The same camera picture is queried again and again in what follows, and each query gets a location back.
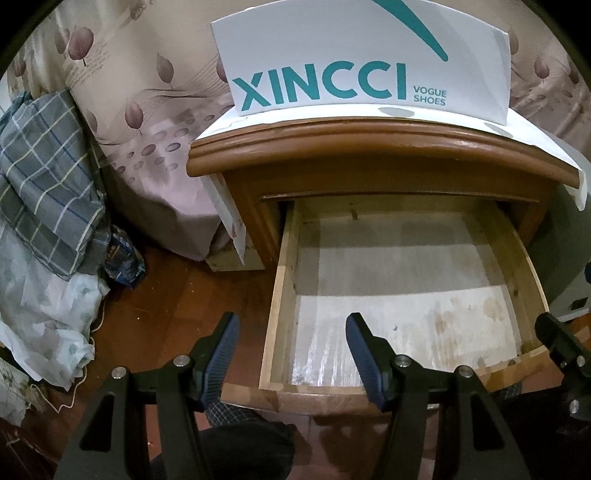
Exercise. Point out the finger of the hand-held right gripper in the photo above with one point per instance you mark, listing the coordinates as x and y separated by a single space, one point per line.
588 274
556 334

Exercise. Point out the light wooden bed base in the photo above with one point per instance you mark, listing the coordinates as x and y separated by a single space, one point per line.
231 264

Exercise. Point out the grey plaid blanket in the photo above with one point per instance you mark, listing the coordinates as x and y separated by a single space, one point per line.
41 184

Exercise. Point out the floral patterned cloth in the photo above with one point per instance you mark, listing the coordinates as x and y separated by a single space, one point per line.
14 392

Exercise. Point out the leaf print mattress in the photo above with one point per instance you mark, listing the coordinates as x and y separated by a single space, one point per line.
138 69

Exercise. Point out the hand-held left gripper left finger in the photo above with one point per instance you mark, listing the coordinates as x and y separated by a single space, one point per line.
221 355

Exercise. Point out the wooden nightstand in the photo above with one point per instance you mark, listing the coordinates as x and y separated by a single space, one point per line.
369 157

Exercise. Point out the dark blue patterned cloth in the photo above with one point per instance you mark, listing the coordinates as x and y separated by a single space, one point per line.
122 263

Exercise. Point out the white shoe box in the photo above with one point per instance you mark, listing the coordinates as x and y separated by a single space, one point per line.
323 41

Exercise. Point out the white patterned cloth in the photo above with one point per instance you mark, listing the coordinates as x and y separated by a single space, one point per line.
540 138

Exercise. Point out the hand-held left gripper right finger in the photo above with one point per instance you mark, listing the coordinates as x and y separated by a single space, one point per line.
364 364

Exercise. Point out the white sheer cloth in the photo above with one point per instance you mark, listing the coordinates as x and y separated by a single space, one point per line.
46 323

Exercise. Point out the wooden drawer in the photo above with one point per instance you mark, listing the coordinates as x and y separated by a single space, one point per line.
281 300

